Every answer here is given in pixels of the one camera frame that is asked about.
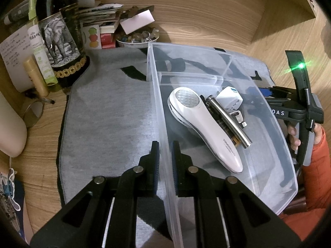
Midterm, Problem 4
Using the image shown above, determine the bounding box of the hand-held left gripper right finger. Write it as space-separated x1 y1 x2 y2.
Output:
171 141 302 248

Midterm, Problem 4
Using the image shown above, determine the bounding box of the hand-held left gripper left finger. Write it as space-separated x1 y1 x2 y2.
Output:
30 141 159 248

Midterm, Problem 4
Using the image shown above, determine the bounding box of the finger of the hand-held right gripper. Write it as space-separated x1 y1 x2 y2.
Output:
259 86 298 101
267 101 311 120

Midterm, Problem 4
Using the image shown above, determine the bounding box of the white charger cube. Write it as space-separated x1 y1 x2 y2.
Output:
216 86 243 113

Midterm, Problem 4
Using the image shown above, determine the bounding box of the silver metal tube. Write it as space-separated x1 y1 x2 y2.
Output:
207 95 252 148

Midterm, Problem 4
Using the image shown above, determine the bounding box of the white handheld lint remover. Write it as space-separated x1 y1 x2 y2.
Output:
168 87 244 173

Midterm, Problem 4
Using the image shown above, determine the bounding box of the dark ribbed cylinder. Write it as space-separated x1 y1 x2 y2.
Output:
211 106 240 148

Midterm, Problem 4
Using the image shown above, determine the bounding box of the clear plastic storage box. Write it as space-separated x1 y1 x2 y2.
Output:
147 43 298 248

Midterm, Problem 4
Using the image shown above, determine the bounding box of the person's orange sleeved forearm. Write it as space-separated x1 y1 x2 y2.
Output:
279 126 331 228

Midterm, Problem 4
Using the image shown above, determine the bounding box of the person's right hand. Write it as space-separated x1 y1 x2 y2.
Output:
287 123 302 152

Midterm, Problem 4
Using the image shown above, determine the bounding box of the grey felt mat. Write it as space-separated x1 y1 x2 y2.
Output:
59 47 271 248

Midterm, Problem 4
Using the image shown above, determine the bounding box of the white bowl of beads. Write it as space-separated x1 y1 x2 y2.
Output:
115 28 160 49

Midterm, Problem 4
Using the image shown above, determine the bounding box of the small red box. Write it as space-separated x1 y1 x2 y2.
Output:
100 32 116 49

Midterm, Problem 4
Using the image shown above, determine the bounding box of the white card with fruit print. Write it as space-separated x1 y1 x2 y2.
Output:
82 24 101 49

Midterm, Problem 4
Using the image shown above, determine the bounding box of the pale pink card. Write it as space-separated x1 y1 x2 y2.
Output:
120 10 155 35

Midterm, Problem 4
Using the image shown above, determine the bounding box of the beige cylindrical tube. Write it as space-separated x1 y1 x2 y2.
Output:
23 57 50 97

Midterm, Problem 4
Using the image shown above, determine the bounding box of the white rounded object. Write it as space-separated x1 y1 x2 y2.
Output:
0 93 28 158

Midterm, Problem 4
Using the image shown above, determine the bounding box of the blue cartoon sticker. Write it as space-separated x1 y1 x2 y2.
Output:
0 168 26 238

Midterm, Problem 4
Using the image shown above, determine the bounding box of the green and white bottle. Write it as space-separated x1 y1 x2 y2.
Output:
27 0 59 86

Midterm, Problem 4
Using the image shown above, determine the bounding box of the dark wine bottle elephant label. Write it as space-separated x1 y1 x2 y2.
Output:
36 0 90 95

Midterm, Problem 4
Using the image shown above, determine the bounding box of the stack of booklets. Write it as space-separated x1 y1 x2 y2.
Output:
78 4 125 34

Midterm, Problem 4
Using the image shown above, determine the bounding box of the white handwritten paper note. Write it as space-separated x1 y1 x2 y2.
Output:
0 32 35 93

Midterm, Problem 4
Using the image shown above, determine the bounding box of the dark marker with white cap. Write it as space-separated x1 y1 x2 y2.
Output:
2 0 37 26

